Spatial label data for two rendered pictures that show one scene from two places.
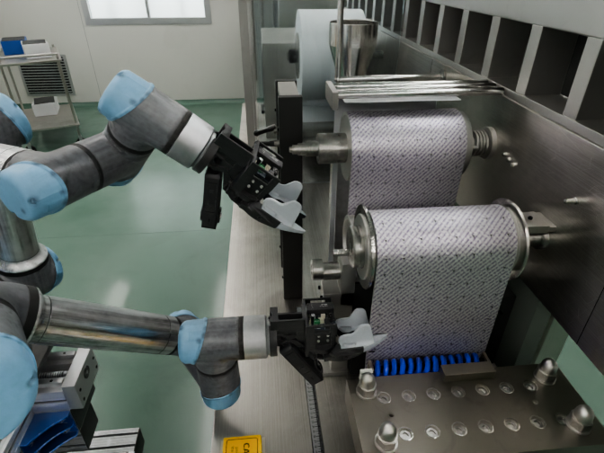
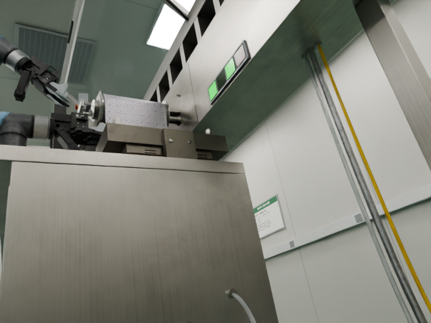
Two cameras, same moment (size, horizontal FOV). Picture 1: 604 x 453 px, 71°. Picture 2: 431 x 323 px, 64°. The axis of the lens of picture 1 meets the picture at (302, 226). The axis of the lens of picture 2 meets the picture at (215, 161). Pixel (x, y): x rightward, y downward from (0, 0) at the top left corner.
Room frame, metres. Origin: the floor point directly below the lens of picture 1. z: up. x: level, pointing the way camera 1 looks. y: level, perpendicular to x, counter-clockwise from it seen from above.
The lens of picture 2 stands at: (-0.52, 0.03, 0.47)
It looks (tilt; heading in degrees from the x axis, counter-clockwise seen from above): 24 degrees up; 333
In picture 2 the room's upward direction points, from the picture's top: 11 degrees counter-clockwise
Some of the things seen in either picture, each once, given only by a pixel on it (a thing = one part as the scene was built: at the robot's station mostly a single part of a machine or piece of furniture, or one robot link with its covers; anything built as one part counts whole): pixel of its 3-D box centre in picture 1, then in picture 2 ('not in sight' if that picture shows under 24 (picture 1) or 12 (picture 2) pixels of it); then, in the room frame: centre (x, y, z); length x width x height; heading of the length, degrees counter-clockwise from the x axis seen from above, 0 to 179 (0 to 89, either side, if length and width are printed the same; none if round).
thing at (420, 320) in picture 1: (432, 324); (138, 136); (0.56, -0.24, 1.11); 0.23 x 0.01 x 0.18; 95
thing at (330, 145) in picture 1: (331, 147); not in sight; (0.86, -0.06, 1.33); 0.06 x 0.06 x 0.06; 5
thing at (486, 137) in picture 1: (473, 143); not in sight; (0.89, -0.38, 1.33); 0.07 x 0.07 x 0.07; 5
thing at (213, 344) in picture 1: (212, 341); (13, 125); (0.53, 0.16, 1.11); 0.11 x 0.08 x 0.09; 95
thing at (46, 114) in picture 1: (40, 93); not in sight; (4.54, 2.75, 0.51); 0.91 x 0.58 x 1.02; 29
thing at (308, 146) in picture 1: (303, 149); not in sight; (0.85, 0.00, 1.33); 0.06 x 0.03 x 0.03; 95
